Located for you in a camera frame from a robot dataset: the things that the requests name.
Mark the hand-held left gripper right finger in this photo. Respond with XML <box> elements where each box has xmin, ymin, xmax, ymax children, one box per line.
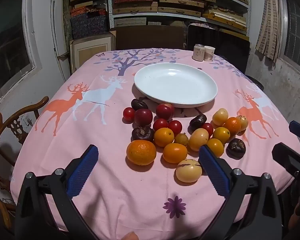
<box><xmin>199</xmin><ymin>145</ymin><xmax>284</xmax><ymax>240</ymax></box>

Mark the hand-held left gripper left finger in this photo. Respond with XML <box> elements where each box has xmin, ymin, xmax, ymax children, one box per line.
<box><xmin>15</xmin><ymin>144</ymin><xmax>100</xmax><ymax>240</ymax></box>

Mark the small orange citrus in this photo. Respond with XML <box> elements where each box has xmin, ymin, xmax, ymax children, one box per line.
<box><xmin>154</xmin><ymin>127</ymin><xmax>175</xmax><ymax>147</ymax></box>
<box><xmin>206</xmin><ymin>138</ymin><xmax>225</xmax><ymax>158</ymax></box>
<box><xmin>212</xmin><ymin>127</ymin><xmax>231</xmax><ymax>145</ymax></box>
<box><xmin>163</xmin><ymin>143</ymin><xmax>188</xmax><ymax>164</ymax></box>

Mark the yellow purple-striped pepino melon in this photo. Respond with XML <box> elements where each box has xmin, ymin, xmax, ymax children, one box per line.
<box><xmin>176</xmin><ymin>159</ymin><xmax>202</xmax><ymax>183</ymax></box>

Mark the golden yellow oval fruit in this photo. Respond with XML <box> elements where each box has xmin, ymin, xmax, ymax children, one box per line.
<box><xmin>189</xmin><ymin>128</ymin><xmax>210</xmax><ymax>152</ymax></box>

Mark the deep orange mandarin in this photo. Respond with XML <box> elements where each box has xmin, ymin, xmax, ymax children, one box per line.
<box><xmin>224</xmin><ymin>117</ymin><xmax>241</xmax><ymax>135</ymax></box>

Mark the pale yellow round fruit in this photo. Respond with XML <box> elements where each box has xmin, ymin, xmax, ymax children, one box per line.
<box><xmin>236</xmin><ymin>115</ymin><xmax>249</xmax><ymax>132</ymax></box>
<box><xmin>212</xmin><ymin>108</ymin><xmax>229</xmax><ymax>126</ymax></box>

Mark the large orange tomato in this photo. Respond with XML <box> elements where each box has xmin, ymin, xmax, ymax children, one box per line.
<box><xmin>126</xmin><ymin>140</ymin><xmax>157</xmax><ymax>166</ymax></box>

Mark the white oval plate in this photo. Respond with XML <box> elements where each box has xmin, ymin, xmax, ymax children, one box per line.
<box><xmin>134</xmin><ymin>62</ymin><xmax>218</xmax><ymax>108</ymax></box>

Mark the person's right hand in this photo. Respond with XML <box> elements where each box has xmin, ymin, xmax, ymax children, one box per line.
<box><xmin>289</xmin><ymin>200</ymin><xmax>300</xmax><ymax>228</ymax></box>

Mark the person's left hand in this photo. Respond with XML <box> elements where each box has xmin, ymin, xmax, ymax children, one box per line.
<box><xmin>121</xmin><ymin>231</ymin><xmax>139</xmax><ymax>240</ymax></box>

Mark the red cherry tomato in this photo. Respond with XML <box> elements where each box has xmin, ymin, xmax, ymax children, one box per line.
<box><xmin>122</xmin><ymin>107</ymin><xmax>136</xmax><ymax>121</ymax></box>
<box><xmin>168</xmin><ymin>120</ymin><xmax>182</xmax><ymax>134</ymax></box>
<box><xmin>153</xmin><ymin>118</ymin><xmax>168</xmax><ymax>132</ymax></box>
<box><xmin>202</xmin><ymin>122</ymin><xmax>214</xmax><ymax>138</ymax></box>

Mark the small brownish yellow fruit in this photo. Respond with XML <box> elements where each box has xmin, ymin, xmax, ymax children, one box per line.
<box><xmin>174</xmin><ymin>133</ymin><xmax>189</xmax><ymax>147</ymax></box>

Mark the pink deer print tablecloth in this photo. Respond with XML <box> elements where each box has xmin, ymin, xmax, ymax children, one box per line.
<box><xmin>10</xmin><ymin>48</ymin><xmax>300</xmax><ymax>240</ymax></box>

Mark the black round stool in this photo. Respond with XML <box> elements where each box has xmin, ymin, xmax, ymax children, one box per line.
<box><xmin>245</xmin><ymin>75</ymin><xmax>265</xmax><ymax>90</ymax></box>

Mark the barred glass window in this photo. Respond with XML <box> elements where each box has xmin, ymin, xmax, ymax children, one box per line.
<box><xmin>277</xmin><ymin>0</ymin><xmax>300</xmax><ymax>73</ymax></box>

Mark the brick pattern curtain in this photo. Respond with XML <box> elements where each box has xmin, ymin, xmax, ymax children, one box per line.
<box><xmin>255</xmin><ymin>0</ymin><xmax>287</xmax><ymax>64</ymax></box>

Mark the white paper cup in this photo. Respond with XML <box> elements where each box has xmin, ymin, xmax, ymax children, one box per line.
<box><xmin>204</xmin><ymin>46</ymin><xmax>215</xmax><ymax>62</ymax></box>

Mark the beige drink can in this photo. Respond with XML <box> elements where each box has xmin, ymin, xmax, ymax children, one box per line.
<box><xmin>192</xmin><ymin>44</ymin><xmax>205</xmax><ymax>61</ymax></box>

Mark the framed picture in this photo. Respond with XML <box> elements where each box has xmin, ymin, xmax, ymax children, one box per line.
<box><xmin>69</xmin><ymin>34</ymin><xmax>115</xmax><ymax>74</ymax></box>

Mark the white narrow panel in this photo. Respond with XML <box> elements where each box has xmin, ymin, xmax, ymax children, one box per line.
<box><xmin>51</xmin><ymin>0</ymin><xmax>72</xmax><ymax>77</ymax></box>

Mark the stack of blue patterned boxes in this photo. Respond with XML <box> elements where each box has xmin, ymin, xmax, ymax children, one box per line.
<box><xmin>70</xmin><ymin>11</ymin><xmax>109</xmax><ymax>39</ymax></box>

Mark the dark brown board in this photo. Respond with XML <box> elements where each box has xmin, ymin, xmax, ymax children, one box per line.
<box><xmin>115</xmin><ymin>25</ymin><xmax>188</xmax><ymax>50</ymax></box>

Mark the sliding glass window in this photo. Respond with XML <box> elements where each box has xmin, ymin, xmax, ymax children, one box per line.
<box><xmin>0</xmin><ymin>0</ymin><xmax>43</xmax><ymax>110</ymax></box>

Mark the grey marbled board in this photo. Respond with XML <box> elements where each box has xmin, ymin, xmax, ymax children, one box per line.
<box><xmin>63</xmin><ymin>0</ymin><xmax>73</xmax><ymax>42</ymax></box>

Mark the white metal shelf rack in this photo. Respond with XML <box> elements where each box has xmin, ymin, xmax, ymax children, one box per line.
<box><xmin>107</xmin><ymin>0</ymin><xmax>250</xmax><ymax>34</ymax></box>

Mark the stack of tan flat boxes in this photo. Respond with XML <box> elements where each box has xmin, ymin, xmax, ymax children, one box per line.
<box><xmin>112</xmin><ymin>0</ymin><xmax>248</xmax><ymax>30</ymax></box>

